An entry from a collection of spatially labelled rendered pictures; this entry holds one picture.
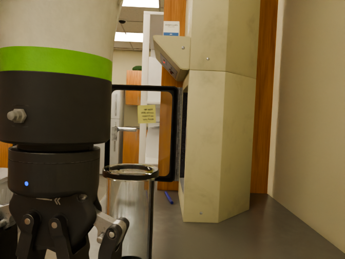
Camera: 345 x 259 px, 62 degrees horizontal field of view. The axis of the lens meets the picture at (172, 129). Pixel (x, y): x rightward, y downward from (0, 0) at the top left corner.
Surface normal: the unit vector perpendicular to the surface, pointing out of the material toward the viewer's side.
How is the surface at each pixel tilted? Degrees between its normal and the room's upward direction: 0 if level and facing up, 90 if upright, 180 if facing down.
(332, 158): 90
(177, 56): 90
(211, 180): 90
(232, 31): 90
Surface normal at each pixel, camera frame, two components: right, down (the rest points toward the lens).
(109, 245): -0.21, 0.04
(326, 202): -1.00, -0.04
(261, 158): 0.03, 0.05
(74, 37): 0.56, 0.11
